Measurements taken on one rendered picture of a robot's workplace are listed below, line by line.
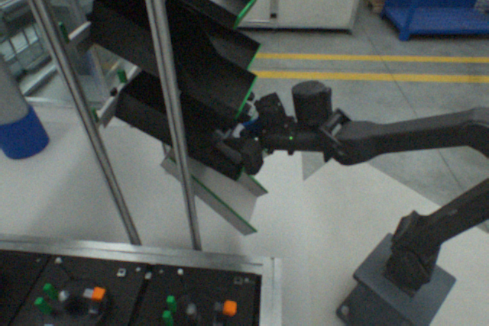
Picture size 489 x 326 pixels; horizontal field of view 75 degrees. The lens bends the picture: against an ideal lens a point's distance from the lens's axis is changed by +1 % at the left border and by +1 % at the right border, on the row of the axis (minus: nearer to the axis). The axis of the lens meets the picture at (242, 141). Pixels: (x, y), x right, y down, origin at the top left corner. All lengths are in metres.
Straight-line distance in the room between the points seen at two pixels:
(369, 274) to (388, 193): 0.49
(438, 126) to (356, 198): 0.67
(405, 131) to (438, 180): 2.16
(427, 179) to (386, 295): 1.95
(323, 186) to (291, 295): 0.39
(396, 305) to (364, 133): 0.35
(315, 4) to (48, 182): 3.81
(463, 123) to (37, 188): 1.20
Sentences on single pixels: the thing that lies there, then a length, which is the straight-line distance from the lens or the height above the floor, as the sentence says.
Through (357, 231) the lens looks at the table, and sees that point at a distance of 1.05.
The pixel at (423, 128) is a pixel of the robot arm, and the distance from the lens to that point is 0.51.
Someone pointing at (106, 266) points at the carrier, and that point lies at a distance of 0.87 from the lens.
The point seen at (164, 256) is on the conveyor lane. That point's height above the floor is 0.95.
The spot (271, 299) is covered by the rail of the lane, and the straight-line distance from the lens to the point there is 0.80.
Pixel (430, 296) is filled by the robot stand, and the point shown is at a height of 1.06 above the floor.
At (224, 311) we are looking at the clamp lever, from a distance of 0.66.
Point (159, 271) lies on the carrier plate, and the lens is 0.83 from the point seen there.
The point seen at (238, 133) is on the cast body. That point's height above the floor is 1.27.
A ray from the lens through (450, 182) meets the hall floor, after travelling 2.69.
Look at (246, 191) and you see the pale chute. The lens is 0.87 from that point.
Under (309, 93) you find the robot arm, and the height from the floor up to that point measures 1.40.
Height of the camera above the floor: 1.69
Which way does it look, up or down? 41 degrees down
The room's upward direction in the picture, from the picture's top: straight up
